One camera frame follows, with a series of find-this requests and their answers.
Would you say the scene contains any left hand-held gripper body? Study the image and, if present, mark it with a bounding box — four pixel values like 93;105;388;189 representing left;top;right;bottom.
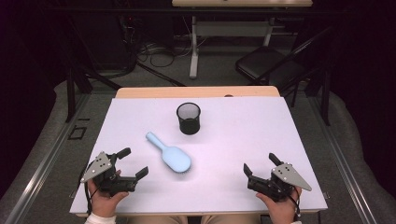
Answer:
79;151;138;198

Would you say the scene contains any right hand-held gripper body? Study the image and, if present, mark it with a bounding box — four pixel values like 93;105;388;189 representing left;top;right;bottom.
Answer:
247;162;313;202

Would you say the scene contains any light blue plastic scoop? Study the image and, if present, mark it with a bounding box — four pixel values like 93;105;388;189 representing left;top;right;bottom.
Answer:
145;132;192;174

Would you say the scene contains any black mesh cup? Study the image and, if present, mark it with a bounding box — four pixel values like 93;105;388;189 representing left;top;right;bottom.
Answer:
176;102;202;135

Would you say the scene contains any person's left hand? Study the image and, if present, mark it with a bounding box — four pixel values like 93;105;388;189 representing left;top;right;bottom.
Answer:
88;169;130;217

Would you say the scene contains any person's right hand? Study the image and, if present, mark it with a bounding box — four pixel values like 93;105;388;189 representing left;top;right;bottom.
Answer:
255;186;303;224

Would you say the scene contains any black metal stand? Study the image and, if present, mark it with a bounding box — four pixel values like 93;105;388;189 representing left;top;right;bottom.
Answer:
64;66;122;123

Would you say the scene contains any wooden table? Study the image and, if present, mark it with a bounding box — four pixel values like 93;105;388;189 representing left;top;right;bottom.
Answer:
76;86;321;218

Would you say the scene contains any black folding chair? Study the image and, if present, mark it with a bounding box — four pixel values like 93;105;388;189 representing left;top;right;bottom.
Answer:
234;26;332;94

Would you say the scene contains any white desk with metal legs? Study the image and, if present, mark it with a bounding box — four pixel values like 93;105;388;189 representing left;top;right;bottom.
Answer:
171;0;314;79

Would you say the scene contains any left hand-held gripper cable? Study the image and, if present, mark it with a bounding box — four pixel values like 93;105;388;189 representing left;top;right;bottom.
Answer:
83;181;95;217

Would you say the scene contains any hand-held gripper cable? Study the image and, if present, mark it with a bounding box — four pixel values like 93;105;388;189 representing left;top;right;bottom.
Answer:
83;181;95;217
289;186;303;218

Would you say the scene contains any right hand-held gripper cable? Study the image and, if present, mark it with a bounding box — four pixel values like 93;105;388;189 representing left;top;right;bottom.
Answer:
289;186;303;218

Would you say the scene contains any black floor socket frame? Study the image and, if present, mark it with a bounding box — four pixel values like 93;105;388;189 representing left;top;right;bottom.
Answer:
67;125;88;141

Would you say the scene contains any metal floor rail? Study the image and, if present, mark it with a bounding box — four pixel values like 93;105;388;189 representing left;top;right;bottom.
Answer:
4;92;92;224
306;92;378;224

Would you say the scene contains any tangle of floor cables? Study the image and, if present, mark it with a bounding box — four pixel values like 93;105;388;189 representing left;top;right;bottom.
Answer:
136;41;194;68

